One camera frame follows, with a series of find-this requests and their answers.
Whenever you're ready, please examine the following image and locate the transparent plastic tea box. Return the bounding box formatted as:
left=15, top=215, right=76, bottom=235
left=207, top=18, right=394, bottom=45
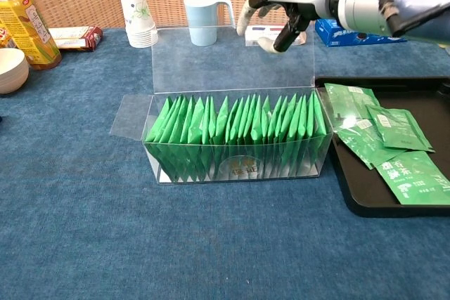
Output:
left=109, top=25, right=335, bottom=185

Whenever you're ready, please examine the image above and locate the blue cookie box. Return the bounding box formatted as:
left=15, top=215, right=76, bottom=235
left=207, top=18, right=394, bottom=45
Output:
left=314, top=18, right=409, bottom=48

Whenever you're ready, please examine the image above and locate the white box red blue print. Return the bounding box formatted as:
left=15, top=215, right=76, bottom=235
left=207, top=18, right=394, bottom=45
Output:
left=243, top=22, right=307, bottom=48

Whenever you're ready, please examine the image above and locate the green tea sachet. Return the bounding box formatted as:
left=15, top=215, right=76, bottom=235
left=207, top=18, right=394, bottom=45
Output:
left=335, top=116, right=406, bottom=171
left=365, top=104, right=437, bottom=154
left=323, top=82, right=381, bottom=121
left=375, top=150, right=450, bottom=206

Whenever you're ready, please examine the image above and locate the row of green tea sachets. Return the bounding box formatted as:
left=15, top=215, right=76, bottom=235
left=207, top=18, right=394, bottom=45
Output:
left=144, top=92, right=328, bottom=181

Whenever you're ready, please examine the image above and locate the black plastic tray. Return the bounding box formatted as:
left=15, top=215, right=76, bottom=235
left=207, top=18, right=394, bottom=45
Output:
left=314, top=75, right=450, bottom=219

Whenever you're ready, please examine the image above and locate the yellow label tea bottle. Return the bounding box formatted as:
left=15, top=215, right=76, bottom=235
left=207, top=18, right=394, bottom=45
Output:
left=0, top=0, right=63, bottom=71

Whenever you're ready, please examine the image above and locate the stack of paper cups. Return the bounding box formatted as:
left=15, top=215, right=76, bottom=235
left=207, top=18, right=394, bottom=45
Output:
left=119, top=0, right=160, bottom=49

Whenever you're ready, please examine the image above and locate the white brown biscuit packet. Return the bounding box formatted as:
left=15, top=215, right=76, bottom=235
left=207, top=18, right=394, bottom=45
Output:
left=48, top=25, right=104, bottom=52

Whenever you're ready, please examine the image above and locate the blue tablecloth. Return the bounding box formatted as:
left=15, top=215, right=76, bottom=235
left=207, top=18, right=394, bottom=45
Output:
left=0, top=22, right=450, bottom=300

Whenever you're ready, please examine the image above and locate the gold snack bag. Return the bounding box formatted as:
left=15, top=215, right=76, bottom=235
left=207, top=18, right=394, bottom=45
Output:
left=0, top=20, right=18, bottom=49

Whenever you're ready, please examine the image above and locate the cream bowl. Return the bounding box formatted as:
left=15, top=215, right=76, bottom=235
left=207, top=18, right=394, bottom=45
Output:
left=0, top=48, right=30, bottom=96

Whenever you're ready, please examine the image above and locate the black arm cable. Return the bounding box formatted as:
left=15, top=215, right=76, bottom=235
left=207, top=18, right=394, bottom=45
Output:
left=371, top=0, right=402, bottom=38

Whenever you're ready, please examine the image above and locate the light blue handled mug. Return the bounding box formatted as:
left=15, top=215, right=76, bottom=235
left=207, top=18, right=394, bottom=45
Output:
left=183, top=0, right=237, bottom=47

